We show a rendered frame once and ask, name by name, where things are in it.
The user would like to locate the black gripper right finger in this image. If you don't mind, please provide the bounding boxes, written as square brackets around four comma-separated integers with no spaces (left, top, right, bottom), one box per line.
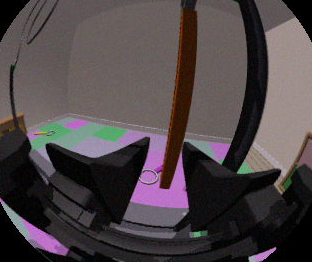
[181,141,282,232]

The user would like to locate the grey hoop with orange handle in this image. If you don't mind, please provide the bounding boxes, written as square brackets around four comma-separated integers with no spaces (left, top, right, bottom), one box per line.
[160,0,197,189]

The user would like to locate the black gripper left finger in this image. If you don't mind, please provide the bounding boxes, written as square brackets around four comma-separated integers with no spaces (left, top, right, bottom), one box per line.
[46,137,150,224]

